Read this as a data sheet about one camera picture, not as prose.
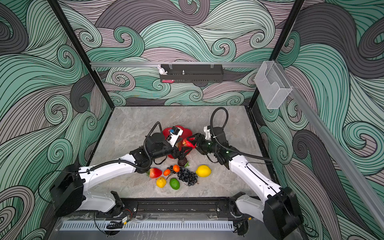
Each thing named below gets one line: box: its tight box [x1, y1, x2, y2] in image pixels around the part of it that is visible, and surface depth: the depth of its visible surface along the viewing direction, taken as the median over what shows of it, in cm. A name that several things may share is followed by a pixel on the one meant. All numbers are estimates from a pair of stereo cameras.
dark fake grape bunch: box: [177, 167, 198, 186], surface depth 83 cm
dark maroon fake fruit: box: [177, 157, 187, 167], surface depth 87 cm
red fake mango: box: [146, 168, 163, 179], surface depth 84 cm
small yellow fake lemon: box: [156, 177, 167, 188], surface depth 80 cm
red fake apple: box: [182, 137, 197, 150], surface depth 75 cm
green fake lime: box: [169, 177, 181, 190], surface depth 81 cm
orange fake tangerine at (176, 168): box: [173, 164, 181, 173], surface depth 83 cm
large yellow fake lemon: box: [195, 165, 212, 178], surface depth 85 cm
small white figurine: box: [157, 64, 168, 75], surface depth 87 cm
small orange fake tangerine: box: [163, 168, 171, 176], surface depth 85 cm
